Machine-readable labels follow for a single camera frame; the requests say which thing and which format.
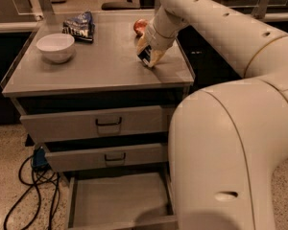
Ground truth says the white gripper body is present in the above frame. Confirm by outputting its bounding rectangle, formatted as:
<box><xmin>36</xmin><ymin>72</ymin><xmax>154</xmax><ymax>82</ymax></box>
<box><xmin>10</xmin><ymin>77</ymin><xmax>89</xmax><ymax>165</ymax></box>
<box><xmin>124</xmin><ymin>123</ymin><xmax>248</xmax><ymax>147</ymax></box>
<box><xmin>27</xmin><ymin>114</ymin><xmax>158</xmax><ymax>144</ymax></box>
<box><xmin>144</xmin><ymin>7</ymin><xmax>188</xmax><ymax>51</ymax></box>

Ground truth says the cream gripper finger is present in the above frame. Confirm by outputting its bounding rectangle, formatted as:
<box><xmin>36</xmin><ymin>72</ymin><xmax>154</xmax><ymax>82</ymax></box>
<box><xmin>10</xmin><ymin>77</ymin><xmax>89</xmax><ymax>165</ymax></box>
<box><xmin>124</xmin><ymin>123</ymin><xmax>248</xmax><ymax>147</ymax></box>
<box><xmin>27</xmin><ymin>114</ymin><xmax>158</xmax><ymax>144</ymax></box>
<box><xmin>136</xmin><ymin>34</ymin><xmax>149</xmax><ymax>56</ymax></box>
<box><xmin>149</xmin><ymin>49</ymin><xmax>165</xmax><ymax>68</ymax></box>

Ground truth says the dark rxbar blueberry wrapper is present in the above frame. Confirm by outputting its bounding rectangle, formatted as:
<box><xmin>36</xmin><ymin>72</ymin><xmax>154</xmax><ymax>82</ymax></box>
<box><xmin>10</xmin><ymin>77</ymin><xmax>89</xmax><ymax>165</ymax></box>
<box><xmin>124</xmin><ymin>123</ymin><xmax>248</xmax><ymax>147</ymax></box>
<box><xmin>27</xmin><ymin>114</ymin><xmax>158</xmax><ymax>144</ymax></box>
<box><xmin>137</xmin><ymin>45</ymin><xmax>152</xmax><ymax>66</ymax></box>

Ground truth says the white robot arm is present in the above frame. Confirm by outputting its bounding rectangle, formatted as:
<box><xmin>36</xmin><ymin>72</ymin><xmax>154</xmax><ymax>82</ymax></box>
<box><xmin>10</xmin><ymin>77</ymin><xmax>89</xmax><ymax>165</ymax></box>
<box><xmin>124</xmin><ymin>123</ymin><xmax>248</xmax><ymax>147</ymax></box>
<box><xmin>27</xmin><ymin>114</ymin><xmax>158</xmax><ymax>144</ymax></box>
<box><xmin>142</xmin><ymin>0</ymin><xmax>288</xmax><ymax>230</ymax></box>

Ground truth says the grey top drawer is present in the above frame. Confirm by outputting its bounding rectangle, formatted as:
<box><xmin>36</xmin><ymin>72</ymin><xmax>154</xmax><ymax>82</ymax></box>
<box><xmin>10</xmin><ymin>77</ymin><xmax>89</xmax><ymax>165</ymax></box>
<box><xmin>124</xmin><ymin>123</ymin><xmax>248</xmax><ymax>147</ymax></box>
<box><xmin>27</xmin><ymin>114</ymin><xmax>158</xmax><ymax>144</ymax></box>
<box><xmin>20</xmin><ymin>105</ymin><xmax>175</xmax><ymax>143</ymax></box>

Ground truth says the grey drawer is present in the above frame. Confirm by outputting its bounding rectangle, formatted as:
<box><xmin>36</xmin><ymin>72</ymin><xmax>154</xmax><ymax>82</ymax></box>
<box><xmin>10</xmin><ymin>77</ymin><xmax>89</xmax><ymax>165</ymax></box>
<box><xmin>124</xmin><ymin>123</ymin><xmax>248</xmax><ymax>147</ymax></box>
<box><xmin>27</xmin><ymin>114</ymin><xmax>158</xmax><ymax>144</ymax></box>
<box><xmin>46</xmin><ymin>143</ymin><xmax>168</xmax><ymax>172</ymax></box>
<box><xmin>64</xmin><ymin>166</ymin><xmax>177</xmax><ymax>230</ymax></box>
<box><xmin>20</xmin><ymin>105</ymin><xmax>175</xmax><ymax>143</ymax></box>

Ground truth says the grey drawer cabinet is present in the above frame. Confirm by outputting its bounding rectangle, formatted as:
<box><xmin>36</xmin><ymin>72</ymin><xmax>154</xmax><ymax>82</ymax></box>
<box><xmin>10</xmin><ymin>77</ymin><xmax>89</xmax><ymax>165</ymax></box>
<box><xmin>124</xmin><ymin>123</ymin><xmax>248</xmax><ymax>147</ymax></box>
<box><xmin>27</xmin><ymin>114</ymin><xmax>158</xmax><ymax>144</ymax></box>
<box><xmin>0</xmin><ymin>9</ymin><xmax>196</xmax><ymax>230</ymax></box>

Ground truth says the grey middle drawer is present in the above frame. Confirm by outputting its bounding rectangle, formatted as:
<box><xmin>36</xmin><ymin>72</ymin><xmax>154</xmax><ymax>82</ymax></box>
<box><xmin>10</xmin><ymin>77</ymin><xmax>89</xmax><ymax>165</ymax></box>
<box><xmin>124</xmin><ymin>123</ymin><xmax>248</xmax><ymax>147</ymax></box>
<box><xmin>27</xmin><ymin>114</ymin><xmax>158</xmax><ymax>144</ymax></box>
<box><xmin>46</xmin><ymin>143</ymin><xmax>168</xmax><ymax>172</ymax></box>

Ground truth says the grey bottom drawer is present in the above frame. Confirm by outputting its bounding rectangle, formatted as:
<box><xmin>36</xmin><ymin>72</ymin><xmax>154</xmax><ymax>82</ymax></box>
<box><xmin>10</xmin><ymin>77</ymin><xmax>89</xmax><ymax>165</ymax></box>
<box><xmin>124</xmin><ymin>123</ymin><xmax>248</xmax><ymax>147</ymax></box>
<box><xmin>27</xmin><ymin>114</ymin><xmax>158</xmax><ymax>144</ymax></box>
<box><xmin>64</xmin><ymin>166</ymin><xmax>177</xmax><ymax>230</ymax></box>

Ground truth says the red soda can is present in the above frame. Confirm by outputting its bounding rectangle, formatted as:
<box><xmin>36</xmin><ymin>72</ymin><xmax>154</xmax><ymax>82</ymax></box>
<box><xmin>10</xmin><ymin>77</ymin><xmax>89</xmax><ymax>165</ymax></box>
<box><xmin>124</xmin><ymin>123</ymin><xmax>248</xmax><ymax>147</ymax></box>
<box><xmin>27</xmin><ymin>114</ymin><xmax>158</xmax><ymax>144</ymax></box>
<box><xmin>133</xmin><ymin>19</ymin><xmax>148</xmax><ymax>36</ymax></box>

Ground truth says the black chair base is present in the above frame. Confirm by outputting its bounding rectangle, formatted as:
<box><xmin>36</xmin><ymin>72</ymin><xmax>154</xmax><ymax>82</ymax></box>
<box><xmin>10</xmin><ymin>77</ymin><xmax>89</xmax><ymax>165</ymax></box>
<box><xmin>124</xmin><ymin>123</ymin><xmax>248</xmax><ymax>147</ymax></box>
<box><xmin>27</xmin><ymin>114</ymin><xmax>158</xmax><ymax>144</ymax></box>
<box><xmin>101</xmin><ymin>0</ymin><xmax>140</xmax><ymax>11</ymax></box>

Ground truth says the dark low cabinet right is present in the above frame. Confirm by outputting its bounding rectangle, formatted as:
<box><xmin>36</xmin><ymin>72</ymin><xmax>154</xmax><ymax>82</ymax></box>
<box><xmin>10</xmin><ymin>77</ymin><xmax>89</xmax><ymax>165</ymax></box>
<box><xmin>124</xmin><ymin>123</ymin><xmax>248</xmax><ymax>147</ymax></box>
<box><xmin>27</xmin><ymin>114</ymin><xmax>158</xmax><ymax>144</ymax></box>
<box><xmin>179</xmin><ymin>21</ymin><xmax>288</xmax><ymax>90</ymax></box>

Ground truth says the dark low cabinet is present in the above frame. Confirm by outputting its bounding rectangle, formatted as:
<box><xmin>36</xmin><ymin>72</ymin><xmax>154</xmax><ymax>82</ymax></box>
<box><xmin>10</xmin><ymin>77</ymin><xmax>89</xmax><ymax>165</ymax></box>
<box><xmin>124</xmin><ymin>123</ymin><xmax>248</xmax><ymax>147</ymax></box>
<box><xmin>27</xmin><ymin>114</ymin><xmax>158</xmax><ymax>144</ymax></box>
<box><xmin>179</xmin><ymin>21</ymin><xmax>288</xmax><ymax>90</ymax></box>
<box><xmin>0</xmin><ymin>32</ymin><xmax>33</xmax><ymax>127</ymax></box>

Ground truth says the blue chip bag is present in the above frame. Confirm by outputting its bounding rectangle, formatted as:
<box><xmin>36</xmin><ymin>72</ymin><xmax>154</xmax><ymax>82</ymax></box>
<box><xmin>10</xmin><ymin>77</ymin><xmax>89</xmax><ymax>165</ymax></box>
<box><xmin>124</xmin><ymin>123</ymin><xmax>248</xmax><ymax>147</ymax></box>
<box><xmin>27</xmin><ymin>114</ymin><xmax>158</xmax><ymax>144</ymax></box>
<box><xmin>62</xmin><ymin>11</ymin><xmax>95</xmax><ymax>43</ymax></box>

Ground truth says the white ceramic bowl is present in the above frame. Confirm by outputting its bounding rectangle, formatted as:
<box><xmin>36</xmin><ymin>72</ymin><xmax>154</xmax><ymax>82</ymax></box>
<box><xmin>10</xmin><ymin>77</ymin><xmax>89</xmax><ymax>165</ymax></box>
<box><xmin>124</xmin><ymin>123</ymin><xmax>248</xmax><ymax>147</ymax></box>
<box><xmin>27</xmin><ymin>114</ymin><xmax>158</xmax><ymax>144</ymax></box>
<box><xmin>36</xmin><ymin>34</ymin><xmax>75</xmax><ymax>63</ymax></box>

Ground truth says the dark low cabinet left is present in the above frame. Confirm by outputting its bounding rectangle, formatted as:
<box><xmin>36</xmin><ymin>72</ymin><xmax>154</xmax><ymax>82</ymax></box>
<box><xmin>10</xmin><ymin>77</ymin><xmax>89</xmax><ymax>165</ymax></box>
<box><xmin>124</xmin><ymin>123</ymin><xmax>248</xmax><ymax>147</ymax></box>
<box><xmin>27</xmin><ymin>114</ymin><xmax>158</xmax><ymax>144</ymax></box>
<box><xmin>0</xmin><ymin>32</ymin><xmax>33</xmax><ymax>127</ymax></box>

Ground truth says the blue power adapter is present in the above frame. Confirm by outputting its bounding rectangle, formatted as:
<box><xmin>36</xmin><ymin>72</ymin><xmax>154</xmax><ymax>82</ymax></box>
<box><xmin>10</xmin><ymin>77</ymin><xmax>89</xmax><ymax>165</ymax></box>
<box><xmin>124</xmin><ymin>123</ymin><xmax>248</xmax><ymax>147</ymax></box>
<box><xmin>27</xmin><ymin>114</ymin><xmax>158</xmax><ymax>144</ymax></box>
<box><xmin>31</xmin><ymin>147</ymin><xmax>48</xmax><ymax>171</ymax></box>

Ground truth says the black top drawer handle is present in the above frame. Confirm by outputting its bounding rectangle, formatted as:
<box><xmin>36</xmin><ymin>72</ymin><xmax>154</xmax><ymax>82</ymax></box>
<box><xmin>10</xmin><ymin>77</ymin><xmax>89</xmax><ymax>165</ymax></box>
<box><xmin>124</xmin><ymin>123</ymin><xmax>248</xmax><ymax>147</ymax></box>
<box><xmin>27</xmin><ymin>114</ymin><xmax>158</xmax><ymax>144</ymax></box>
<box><xmin>95</xmin><ymin>117</ymin><xmax>123</xmax><ymax>127</ymax></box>

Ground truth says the black drawer handle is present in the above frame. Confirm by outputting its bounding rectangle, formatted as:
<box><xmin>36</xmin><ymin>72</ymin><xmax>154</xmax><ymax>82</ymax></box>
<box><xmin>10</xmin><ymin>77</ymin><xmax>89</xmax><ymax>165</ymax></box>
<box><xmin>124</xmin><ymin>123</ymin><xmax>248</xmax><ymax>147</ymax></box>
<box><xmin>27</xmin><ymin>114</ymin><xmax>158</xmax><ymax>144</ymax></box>
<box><xmin>105</xmin><ymin>152</ymin><xmax>126</xmax><ymax>162</ymax></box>
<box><xmin>95</xmin><ymin>117</ymin><xmax>123</xmax><ymax>127</ymax></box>

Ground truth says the metal post right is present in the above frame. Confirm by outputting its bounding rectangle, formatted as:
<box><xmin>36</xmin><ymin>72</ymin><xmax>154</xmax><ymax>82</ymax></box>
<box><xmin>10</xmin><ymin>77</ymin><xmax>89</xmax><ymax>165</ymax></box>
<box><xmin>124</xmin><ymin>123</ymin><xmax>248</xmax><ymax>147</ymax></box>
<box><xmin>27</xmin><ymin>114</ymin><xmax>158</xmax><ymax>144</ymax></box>
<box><xmin>252</xmin><ymin>0</ymin><xmax>270</xmax><ymax>19</ymax></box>

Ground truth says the black middle drawer handle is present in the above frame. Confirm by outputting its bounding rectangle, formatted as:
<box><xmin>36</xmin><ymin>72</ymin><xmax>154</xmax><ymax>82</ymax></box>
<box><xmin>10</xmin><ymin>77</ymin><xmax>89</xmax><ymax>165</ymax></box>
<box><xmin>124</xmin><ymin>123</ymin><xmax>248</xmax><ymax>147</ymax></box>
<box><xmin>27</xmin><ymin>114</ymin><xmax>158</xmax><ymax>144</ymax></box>
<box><xmin>105</xmin><ymin>152</ymin><xmax>126</xmax><ymax>162</ymax></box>

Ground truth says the black floor cable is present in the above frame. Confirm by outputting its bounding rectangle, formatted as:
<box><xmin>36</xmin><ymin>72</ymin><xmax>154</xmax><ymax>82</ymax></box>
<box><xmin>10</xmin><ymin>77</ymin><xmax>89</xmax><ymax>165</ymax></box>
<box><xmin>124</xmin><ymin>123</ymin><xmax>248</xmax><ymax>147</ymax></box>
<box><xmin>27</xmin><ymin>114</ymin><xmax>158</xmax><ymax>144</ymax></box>
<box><xmin>3</xmin><ymin>154</ymin><xmax>61</xmax><ymax>230</ymax></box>

